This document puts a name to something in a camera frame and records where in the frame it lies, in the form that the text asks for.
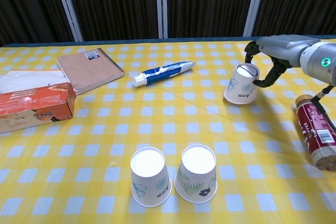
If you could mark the white partition frame post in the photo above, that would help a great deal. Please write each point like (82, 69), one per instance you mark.
(161, 3)
(254, 3)
(67, 6)

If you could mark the paper cup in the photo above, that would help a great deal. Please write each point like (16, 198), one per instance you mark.
(241, 87)

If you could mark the yellow white checked tablecloth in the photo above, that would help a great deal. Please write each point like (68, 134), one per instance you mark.
(157, 124)

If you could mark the orange tissue box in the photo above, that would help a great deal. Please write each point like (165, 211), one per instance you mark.
(34, 103)

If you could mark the white cup blue flower print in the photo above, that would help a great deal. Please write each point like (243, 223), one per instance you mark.
(151, 179)

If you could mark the white cup green fern print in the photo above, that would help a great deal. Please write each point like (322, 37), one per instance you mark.
(197, 179)

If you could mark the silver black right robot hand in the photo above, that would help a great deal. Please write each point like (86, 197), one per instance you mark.
(283, 48)

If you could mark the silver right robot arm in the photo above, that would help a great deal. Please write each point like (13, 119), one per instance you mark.
(320, 61)

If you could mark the brown bottle red label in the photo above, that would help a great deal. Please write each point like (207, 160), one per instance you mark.
(312, 129)

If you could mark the dark corrugated partition panel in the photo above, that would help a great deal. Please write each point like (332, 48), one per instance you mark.
(299, 3)
(115, 3)
(207, 3)
(29, 6)

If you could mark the brown spiral notebook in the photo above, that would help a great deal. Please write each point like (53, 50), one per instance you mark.
(89, 68)

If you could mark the blue white toothpaste tube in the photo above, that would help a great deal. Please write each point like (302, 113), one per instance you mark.
(162, 73)

